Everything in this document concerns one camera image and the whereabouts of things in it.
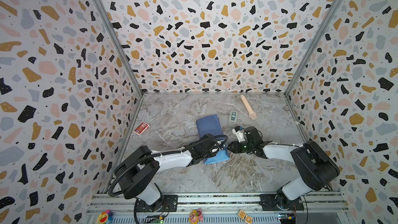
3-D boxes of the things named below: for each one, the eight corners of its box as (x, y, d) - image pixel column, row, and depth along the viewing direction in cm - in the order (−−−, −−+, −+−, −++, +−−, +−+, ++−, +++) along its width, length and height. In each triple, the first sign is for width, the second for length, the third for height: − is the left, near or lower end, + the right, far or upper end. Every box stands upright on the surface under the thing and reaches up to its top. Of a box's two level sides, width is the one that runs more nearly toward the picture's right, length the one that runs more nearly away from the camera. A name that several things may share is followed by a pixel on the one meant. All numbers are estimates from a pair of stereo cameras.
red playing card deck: (134, 132, 101) (132, 130, 99) (144, 123, 106) (143, 121, 104) (140, 136, 99) (138, 134, 98) (150, 126, 104) (149, 124, 102)
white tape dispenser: (227, 127, 104) (228, 123, 101) (229, 113, 112) (230, 109, 108) (235, 128, 104) (236, 124, 100) (237, 115, 111) (238, 110, 107)
